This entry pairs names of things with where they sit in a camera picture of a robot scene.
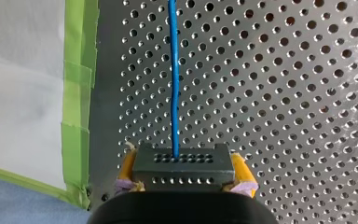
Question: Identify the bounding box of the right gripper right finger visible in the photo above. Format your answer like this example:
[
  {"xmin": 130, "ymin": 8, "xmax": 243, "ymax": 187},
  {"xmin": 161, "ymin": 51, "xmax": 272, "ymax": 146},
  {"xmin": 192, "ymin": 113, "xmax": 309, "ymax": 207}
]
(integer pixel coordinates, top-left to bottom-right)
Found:
[{"xmin": 222, "ymin": 151, "xmax": 259, "ymax": 199}]

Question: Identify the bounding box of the grey board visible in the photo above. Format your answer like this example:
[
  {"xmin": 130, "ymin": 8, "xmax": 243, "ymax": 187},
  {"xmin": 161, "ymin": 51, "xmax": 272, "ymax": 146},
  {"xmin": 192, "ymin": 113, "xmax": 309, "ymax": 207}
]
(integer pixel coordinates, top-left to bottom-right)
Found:
[{"xmin": 0, "ymin": 173, "xmax": 91, "ymax": 224}]

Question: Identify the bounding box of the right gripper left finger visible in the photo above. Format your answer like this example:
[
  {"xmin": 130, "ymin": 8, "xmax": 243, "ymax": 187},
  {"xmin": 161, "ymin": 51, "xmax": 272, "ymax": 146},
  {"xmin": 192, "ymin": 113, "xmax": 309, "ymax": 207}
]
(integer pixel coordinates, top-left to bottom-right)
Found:
[{"xmin": 115, "ymin": 141, "xmax": 146, "ymax": 193}]

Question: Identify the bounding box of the blue cable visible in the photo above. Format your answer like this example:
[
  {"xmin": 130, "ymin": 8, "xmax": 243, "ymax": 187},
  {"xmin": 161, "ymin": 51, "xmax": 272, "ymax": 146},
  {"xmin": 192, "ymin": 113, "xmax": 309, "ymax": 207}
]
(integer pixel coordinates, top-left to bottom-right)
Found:
[{"xmin": 131, "ymin": 0, "xmax": 236, "ymax": 191}]

